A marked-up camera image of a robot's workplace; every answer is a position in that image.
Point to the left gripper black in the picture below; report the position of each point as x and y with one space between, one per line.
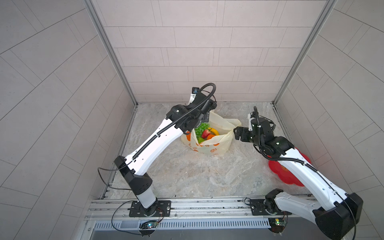
204 117

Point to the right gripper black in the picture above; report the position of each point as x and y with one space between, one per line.
244 130

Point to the red flower-shaped plate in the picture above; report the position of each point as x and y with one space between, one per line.
286 171

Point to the cream plastic shopping bag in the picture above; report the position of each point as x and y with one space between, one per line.
218 144

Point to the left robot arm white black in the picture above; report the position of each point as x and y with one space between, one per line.
180 120

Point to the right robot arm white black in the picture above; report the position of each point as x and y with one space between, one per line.
334 211

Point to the fake green grapes bunch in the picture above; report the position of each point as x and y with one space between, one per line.
200 129

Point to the fake red strawberry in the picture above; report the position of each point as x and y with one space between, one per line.
206 133

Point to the fake yellow banana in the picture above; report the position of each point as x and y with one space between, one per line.
213 131

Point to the fake orange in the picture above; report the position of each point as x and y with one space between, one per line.
210 136

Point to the perforated metal vent strip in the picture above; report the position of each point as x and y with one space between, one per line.
187 224

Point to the right green circuit board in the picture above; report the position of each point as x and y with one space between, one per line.
277 223

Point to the green circuit board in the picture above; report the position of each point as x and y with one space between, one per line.
277 223
149 225

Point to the left green circuit board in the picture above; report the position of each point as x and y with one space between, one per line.
149 225

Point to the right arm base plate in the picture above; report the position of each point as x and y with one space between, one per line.
260 208

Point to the aluminium mounting rail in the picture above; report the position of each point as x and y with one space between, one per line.
202 208

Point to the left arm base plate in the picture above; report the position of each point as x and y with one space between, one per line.
157 209

